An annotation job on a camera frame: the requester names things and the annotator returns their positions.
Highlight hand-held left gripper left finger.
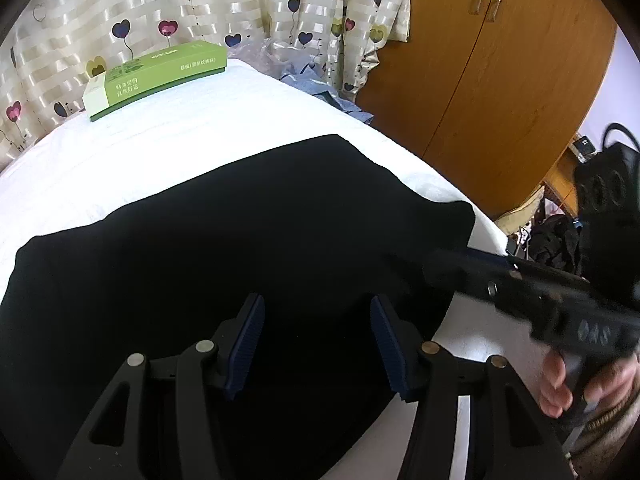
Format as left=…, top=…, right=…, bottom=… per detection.
left=55, top=292, right=266, bottom=480

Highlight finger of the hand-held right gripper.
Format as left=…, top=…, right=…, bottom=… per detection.
left=390, top=247, right=576, bottom=328

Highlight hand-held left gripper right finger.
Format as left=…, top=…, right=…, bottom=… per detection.
left=370, top=294, right=573, bottom=480

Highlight black pants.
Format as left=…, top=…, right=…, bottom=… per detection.
left=0, top=134, right=476, bottom=480

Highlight person's right forearm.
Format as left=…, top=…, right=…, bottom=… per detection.
left=565, top=395, right=640, bottom=471

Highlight person's right hand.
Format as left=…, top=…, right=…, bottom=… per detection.
left=540, top=352, right=640, bottom=418

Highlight dark clothes pile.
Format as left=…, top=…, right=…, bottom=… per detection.
left=530, top=215, right=583, bottom=271

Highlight brown wooden wardrobe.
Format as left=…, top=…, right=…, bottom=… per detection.
left=357, top=0, right=618, bottom=221

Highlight blue cloth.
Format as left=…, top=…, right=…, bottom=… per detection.
left=280, top=62, right=376, bottom=126

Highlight green cardboard box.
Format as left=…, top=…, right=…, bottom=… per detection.
left=82, top=40, right=228, bottom=122

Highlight clear plastic bag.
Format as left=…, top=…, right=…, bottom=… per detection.
left=227, top=35, right=331, bottom=81

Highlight cream heart print curtain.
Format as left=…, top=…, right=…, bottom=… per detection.
left=0, top=0, right=416, bottom=171

